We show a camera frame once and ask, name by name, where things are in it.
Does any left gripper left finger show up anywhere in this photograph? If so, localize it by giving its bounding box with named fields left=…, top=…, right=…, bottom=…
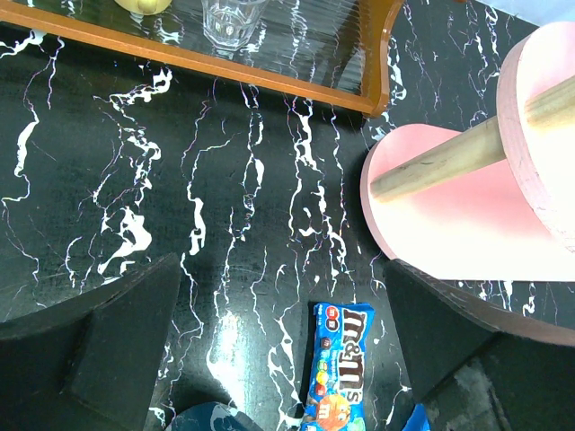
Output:
left=1, top=253, right=181, bottom=430

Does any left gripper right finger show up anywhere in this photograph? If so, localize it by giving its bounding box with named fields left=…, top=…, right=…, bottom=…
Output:
left=385, top=259, right=574, bottom=430

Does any blue candy bag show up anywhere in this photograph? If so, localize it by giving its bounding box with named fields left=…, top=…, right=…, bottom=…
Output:
left=300, top=303, right=375, bottom=431
left=402, top=404, right=430, bottom=431

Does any pink three-tier shelf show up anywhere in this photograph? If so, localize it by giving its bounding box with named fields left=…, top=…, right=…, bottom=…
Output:
left=360, top=22, right=574, bottom=282

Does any clear glass bottom shelf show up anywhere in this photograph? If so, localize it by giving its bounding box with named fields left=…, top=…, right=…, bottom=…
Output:
left=201, top=0, right=269, bottom=51

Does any orange wooden cup rack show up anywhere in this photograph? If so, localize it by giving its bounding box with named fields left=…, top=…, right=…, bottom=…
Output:
left=1, top=1, right=403, bottom=117

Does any yellow mug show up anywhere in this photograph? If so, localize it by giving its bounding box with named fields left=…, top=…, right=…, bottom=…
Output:
left=115, top=0, right=172, bottom=15

